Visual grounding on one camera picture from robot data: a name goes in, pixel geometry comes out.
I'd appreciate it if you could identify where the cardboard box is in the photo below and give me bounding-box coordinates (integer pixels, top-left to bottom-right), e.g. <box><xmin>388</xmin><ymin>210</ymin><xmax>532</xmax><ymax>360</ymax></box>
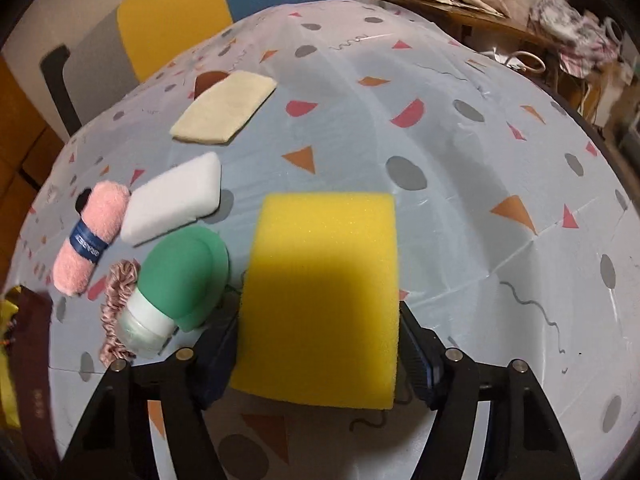
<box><xmin>580</xmin><ymin>55</ymin><xmax>637</xmax><ymax>126</ymax></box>

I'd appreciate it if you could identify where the patterned light blue sheet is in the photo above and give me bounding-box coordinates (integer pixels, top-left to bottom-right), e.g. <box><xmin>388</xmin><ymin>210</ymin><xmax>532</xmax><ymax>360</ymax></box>
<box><xmin>0</xmin><ymin>0</ymin><xmax>631</xmax><ymax>480</ymax></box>

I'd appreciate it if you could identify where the wooden side table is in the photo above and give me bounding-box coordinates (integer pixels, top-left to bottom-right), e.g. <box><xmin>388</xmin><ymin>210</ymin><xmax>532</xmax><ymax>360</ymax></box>
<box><xmin>385</xmin><ymin>0</ymin><xmax>566</xmax><ymax>91</ymax></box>

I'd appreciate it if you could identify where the pile of patterned clothes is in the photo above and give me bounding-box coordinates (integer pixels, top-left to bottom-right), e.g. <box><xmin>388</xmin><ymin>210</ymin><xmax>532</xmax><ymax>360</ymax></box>
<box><xmin>530</xmin><ymin>0</ymin><xmax>626</xmax><ymax>78</ymax></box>

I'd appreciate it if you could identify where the white sponge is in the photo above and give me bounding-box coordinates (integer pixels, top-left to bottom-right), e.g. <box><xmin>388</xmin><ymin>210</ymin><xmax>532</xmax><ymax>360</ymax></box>
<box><xmin>121</xmin><ymin>152</ymin><xmax>222</xmax><ymax>247</ymax></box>

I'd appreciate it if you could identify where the white cable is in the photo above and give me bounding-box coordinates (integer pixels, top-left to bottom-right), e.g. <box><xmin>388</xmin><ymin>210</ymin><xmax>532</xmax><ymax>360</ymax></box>
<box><xmin>500</xmin><ymin>49</ymin><xmax>548</xmax><ymax>78</ymax></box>

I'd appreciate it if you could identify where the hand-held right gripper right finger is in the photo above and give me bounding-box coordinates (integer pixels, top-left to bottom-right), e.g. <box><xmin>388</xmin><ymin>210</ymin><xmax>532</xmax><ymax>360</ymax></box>
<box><xmin>399</xmin><ymin>304</ymin><xmax>581</xmax><ymax>480</ymax></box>

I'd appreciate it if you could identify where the grey yellow blue headboard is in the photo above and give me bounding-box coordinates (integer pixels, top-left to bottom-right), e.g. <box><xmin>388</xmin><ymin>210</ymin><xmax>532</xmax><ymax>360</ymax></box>
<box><xmin>40</xmin><ymin>0</ymin><xmax>351</xmax><ymax>133</ymax></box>

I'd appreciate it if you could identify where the orange wooden wardrobe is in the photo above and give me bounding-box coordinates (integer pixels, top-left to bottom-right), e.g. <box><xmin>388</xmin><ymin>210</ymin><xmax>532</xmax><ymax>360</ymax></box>
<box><xmin>0</xmin><ymin>55</ymin><xmax>66</xmax><ymax>281</ymax></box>

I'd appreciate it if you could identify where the green silicone bottle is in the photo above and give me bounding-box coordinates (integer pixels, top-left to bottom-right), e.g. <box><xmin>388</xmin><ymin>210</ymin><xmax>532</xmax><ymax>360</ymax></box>
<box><xmin>120</xmin><ymin>226</ymin><xmax>231</xmax><ymax>358</ymax></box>

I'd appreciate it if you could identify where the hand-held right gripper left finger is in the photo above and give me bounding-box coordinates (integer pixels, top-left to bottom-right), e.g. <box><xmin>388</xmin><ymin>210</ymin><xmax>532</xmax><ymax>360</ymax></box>
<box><xmin>60</xmin><ymin>300</ymin><xmax>241</xmax><ymax>480</ymax></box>

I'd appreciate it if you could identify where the pale yellow sponge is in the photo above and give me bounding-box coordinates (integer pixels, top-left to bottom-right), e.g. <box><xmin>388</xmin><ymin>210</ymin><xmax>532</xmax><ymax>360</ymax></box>
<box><xmin>170</xmin><ymin>71</ymin><xmax>278</xmax><ymax>146</ymax></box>

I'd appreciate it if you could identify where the pink yarn roll blue band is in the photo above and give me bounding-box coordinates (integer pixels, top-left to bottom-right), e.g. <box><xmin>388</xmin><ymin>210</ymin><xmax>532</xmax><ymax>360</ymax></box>
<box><xmin>52</xmin><ymin>181</ymin><xmax>132</xmax><ymax>296</ymax></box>

